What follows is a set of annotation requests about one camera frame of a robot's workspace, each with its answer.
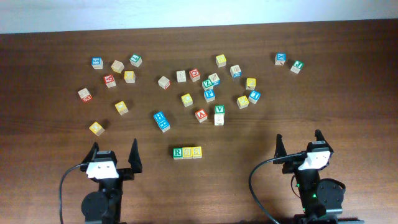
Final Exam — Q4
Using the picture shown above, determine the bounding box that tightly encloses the yellow S wooden block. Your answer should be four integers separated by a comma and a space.
182, 147, 193, 159

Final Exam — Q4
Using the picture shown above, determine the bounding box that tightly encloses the green Z wooden block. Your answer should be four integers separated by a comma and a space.
202, 79, 213, 91

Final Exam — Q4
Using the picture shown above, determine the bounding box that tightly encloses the red O wooden block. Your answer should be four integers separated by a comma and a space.
189, 68, 201, 82

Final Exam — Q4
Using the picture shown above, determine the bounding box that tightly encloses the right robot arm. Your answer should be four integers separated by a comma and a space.
273, 129, 346, 223

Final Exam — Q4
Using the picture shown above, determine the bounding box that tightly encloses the blue P wooden block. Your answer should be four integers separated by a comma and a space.
204, 90, 215, 103

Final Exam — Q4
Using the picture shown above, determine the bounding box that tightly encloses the red A wooden block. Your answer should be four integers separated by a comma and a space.
195, 108, 208, 123

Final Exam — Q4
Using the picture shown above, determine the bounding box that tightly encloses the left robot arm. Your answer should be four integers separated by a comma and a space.
80, 139, 142, 224

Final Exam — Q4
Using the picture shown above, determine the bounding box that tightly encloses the yellow top wooden block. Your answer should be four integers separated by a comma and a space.
246, 78, 256, 90

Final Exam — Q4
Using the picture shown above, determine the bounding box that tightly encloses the blue S wooden block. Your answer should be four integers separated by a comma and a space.
91, 57, 103, 70

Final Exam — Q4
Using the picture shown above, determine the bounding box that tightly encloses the red K wooden block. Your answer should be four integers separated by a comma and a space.
103, 75, 116, 88

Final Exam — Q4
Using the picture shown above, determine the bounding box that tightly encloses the plain tan wooden block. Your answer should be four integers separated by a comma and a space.
111, 60, 124, 73

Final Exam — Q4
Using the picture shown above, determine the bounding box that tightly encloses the yellow E wooden block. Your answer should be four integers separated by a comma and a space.
237, 95, 249, 109

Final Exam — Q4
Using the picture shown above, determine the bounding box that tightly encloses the plain drawing wooden block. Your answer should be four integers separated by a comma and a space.
214, 114, 224, 126

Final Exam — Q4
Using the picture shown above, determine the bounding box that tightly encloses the blue X wooden block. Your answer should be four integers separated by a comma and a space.
274, 52, 287, 65

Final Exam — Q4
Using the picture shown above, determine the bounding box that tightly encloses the blue L feather wooden block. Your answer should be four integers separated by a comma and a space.
208, 73, 221, 86

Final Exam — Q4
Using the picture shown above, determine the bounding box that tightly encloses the red side wooden block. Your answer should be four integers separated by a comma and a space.
78, 88, 93, 102

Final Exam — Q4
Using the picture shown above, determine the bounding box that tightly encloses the snail drawing wooden block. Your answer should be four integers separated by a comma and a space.
154, 111, 165, 123

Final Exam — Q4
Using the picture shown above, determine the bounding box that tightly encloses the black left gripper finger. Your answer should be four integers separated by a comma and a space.
81, 142, 99, 164
128, 139, 142, 173

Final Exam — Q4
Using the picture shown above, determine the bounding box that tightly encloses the blue I leaf wooden block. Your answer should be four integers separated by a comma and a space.
248, 90, 261, 104

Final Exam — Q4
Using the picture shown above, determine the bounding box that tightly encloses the yellow C wooden block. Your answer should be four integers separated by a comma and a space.
181, 93, 193, 107

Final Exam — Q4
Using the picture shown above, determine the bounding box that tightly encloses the blue D wooden block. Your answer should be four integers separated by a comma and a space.
230, 65, 242, 78

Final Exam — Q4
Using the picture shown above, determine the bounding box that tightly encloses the yellow tilted wooden block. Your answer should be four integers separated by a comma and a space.
115, 101, 129, 115

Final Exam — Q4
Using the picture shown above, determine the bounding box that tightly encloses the yellow lower left wooden block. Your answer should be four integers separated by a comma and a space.
89, 121, 105, 136

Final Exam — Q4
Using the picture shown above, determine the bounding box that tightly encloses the green L far wooden block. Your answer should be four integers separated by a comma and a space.
129, 54, 142, 67

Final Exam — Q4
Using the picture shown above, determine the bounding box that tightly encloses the yellow plain wooden block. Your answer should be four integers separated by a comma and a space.
192, 146, 203, 159

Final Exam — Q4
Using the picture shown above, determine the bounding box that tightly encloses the blue T wooden block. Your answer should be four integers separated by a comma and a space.
157, 119, 170, 133

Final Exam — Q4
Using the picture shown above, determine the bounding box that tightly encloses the red I wooden block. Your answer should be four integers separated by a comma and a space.
158, 76, 170, 90

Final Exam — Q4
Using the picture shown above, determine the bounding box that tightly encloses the green R wooden block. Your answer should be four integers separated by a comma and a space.
172, 148, 183, 160

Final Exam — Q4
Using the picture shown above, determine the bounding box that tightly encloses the green J wooden block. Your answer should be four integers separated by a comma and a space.
290, 60, 304, 74

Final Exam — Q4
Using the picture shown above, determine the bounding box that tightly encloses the green V wooden block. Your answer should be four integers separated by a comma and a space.
215, 105, 225, 114

